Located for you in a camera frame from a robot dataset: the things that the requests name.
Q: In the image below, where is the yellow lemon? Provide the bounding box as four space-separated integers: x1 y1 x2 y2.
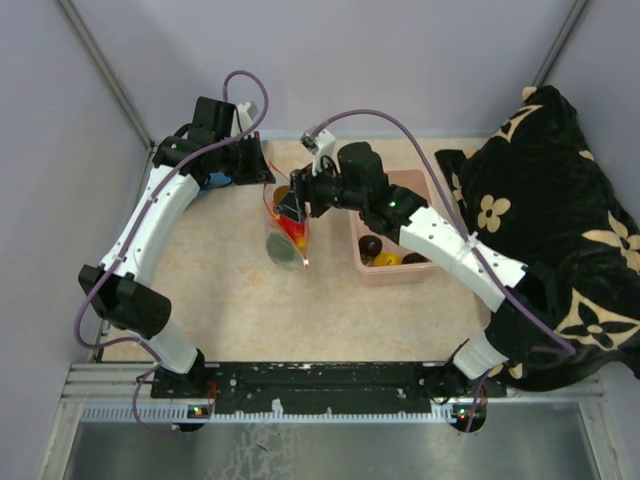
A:
372 252 402 267

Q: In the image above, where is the pink plastic bin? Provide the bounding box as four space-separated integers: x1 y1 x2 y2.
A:
349 169 440 287

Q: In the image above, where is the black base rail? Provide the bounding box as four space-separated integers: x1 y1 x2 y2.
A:
151 362 478 415

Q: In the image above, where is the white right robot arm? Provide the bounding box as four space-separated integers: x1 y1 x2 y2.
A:
276 139 559 396

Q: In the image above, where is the dark green lime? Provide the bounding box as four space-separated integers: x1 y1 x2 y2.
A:
266 233 297 264

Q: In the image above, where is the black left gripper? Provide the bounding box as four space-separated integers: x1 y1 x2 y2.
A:
215 130 275 185

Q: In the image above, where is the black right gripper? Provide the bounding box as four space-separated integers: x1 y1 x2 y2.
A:
274 155 366 224

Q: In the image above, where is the dark purple fruit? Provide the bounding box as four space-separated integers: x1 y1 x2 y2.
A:
358 235 383 258
401 252 428 265

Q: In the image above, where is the red pepper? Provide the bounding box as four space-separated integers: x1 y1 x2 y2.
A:
278 215 306 243

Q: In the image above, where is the white slotted cable duct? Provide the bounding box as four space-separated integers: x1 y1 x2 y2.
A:
79 399 474 425

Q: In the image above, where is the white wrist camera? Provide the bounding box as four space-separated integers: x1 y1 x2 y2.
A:
300 129 336 176
231 102 258 136

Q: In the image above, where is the black floral blanket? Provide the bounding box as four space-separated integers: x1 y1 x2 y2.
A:
435 86 639 392

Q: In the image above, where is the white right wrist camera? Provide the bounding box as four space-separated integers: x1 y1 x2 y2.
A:
300 129 336 176

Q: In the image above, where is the clear zip bag orange zipper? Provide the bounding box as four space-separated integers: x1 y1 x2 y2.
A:
262 161 310 269

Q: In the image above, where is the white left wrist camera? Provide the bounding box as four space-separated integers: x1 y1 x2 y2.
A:
231 102 258 136

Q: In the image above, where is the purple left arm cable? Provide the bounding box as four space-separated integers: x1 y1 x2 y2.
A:
73 70 270 435

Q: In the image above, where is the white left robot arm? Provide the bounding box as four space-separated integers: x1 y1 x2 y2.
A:
78 97 275 397

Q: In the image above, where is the blue cloth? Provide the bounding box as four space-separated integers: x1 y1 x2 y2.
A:
200 172 233 192

